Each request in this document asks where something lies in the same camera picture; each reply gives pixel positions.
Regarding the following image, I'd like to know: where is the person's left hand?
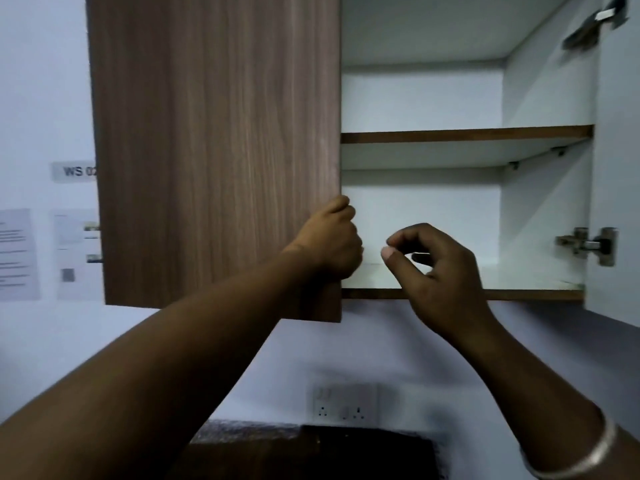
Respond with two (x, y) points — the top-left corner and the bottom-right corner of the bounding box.
(281, 195), (365, 284)

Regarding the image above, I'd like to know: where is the person's right hand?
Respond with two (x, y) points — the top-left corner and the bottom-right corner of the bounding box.
(381, 223), (497, 344)

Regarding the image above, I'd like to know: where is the wood grain cabinet door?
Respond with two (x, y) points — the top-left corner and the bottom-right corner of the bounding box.
(85, 0), (344, 324)

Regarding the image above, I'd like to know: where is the person's left forearm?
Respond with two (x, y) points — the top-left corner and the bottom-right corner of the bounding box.
(0, 247), (342, 480)

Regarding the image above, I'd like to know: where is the person's right forearm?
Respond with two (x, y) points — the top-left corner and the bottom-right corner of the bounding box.
(440, 314), (640, 480)

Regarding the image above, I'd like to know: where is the white cabinet shelf board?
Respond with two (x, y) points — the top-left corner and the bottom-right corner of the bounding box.
(341, 125), (595, 171)

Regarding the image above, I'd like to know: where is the metal cabinet hinge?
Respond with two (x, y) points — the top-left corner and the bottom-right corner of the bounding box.
(562, 0), (630, 51)
(554, 227), (620, 267)

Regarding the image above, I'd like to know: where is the brown plastic-wrapped box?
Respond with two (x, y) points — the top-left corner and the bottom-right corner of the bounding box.
(167, 420), (321, 480)

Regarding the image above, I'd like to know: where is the white-faced cabinet door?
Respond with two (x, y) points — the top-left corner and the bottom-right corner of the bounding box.
(584, 0), (640, 328)

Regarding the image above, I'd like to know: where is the silver bangle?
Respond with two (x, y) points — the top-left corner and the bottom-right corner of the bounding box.
(520, 410), (622, 480)

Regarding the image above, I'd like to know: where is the paper sheet with small photos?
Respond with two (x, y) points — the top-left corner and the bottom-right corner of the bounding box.
(49, 209), (105, 301)

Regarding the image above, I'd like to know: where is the small white paper label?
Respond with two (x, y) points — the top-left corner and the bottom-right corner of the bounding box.
(51, 161), (98, 183)

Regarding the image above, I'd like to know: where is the white printed paper sheet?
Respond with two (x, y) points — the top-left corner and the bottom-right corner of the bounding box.
(0, 209), (42, 302)

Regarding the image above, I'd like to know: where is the white double wall socket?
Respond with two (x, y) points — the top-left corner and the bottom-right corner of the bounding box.
(312, 383), (380, 425)

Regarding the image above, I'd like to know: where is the white wall cabinet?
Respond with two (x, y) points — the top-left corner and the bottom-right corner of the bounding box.
(340, 0), (597, 302)

